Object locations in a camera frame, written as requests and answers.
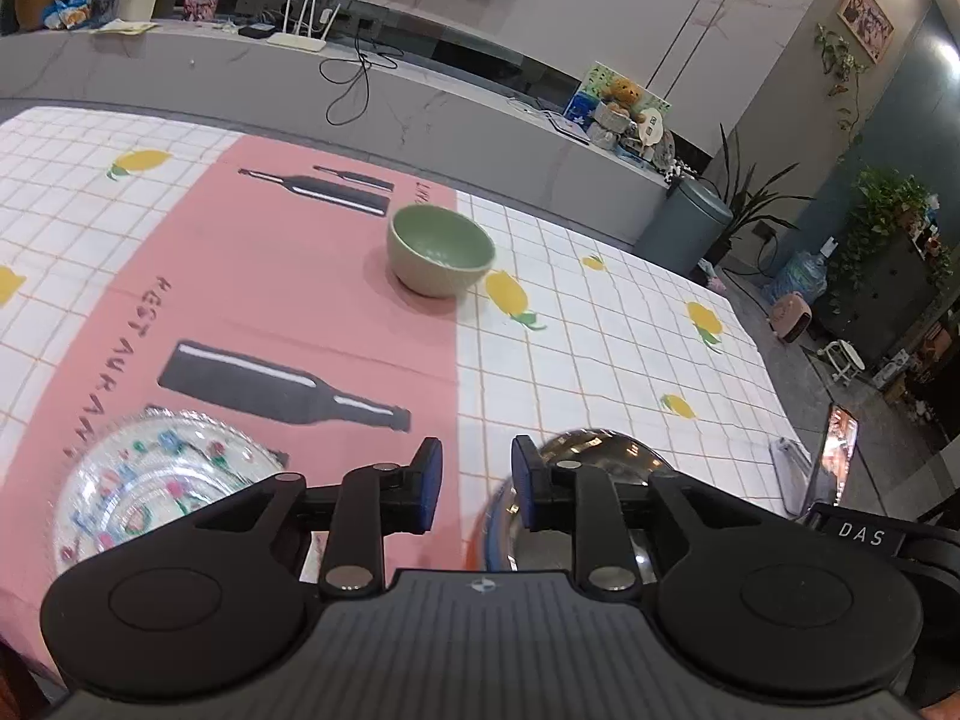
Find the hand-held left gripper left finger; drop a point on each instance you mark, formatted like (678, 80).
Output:
(429, 484)

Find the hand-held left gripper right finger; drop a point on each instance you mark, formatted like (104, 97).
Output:
(525, 487)

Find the stainless steel bowl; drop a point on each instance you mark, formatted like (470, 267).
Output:
(600, 446)

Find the clear glass flower-print bowl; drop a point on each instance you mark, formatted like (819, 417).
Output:
(135, 480)

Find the white checked lemon tablecloth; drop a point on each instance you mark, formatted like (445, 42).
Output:
(637, 375)

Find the white stool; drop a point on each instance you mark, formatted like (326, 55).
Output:
(841, 360)

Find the green ceramic bowl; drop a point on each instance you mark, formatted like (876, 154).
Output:
(439, 240)

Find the dark cabinet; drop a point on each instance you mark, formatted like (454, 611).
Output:
(892, 292)

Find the pink bottle-print table mat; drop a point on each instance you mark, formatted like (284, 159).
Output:
(262, 277)

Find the pink slipper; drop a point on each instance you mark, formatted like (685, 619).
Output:
(712, 276)

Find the blue water jug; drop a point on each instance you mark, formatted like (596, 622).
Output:
(799, 281)

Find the grey trash bin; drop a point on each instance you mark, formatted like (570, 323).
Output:
(682, 229)

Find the bushy green plant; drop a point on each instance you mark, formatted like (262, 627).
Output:
(889, 214)

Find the white laptop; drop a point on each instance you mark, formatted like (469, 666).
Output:
(566, 127)

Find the tall-leaf potted plant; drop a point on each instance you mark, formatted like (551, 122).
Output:
(750, 195)

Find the brown teddy bear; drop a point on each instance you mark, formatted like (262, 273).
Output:
(622, 94)

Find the teddy bear toy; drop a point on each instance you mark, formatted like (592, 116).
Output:
(592, 86)

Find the white wifi router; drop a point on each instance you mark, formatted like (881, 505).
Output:
(300, 43)

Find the white marble television console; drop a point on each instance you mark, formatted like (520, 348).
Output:
(225, 67)

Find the small black set-top box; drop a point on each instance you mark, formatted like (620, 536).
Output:
(256, 31)

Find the hanging ivy plant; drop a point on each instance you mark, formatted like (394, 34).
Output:
(844, 67)

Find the pink photo card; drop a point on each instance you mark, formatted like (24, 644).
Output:
(200, 9)

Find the yellowish paper sheet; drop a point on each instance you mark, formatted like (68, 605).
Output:
(124, 27)

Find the blue snack bag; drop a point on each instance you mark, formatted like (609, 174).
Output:
(67, 13)

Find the wooden picture frame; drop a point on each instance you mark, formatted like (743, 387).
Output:
(865, 19)

